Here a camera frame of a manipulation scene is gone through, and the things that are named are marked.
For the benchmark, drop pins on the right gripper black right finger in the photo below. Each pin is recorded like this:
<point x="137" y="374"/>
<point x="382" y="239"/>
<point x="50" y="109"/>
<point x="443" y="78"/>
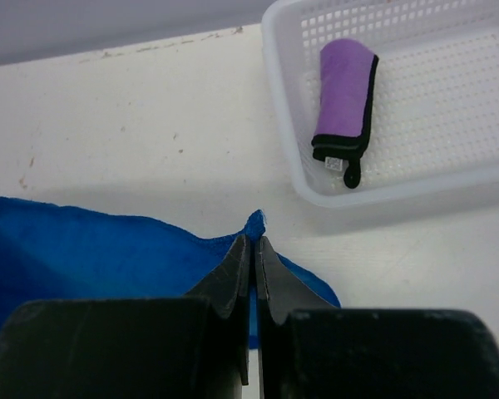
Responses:
<point x="309" y="348"/>

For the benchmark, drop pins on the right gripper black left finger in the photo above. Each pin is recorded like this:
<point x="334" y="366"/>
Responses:
<point x="194" y="346"/>

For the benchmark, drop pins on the blue towel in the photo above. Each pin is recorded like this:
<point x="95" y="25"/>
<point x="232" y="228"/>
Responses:
<point x="50" y="252"/>

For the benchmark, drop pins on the white plastic perforated basket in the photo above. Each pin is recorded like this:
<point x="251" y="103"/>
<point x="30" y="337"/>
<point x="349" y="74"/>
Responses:
<point x="435" y="123"/>

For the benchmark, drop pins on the black purple microfiber towel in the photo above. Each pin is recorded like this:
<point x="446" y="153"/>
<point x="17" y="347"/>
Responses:
<point x="347" y="79"/>

